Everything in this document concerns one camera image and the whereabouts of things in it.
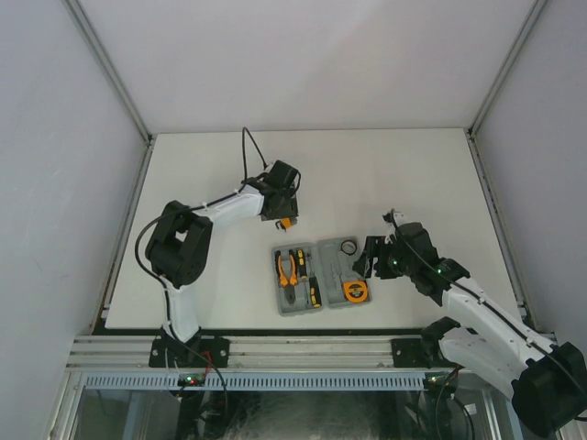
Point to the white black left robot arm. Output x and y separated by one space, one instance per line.
173 248

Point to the grey plastic tool case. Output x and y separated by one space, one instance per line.
330 266

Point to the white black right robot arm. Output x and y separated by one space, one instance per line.
545 382

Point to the orange hex key set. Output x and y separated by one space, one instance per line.
286 223

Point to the black electrical tape roll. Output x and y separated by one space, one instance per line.
348 247

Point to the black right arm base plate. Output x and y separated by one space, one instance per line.
414 353

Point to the orange tape measure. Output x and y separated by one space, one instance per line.
356 291

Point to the grey slotted cable duct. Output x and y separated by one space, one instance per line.
258 381

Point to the aluminium frame post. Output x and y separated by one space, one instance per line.
97 49
529 24

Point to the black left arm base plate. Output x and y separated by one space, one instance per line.
199 352

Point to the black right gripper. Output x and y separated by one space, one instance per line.
371 249

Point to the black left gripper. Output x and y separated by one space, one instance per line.
290 211

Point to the long black yellow screwdriver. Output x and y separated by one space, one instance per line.
301 264

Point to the short yellow black screwdriver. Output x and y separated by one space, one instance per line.
314 293

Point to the orange black pliers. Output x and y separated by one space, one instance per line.
287 275

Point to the right aluminium frame post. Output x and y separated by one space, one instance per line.
529 24

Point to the left aluminium frame post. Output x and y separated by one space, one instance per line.
97 49

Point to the aluminium front rail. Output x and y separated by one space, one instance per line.
281 353

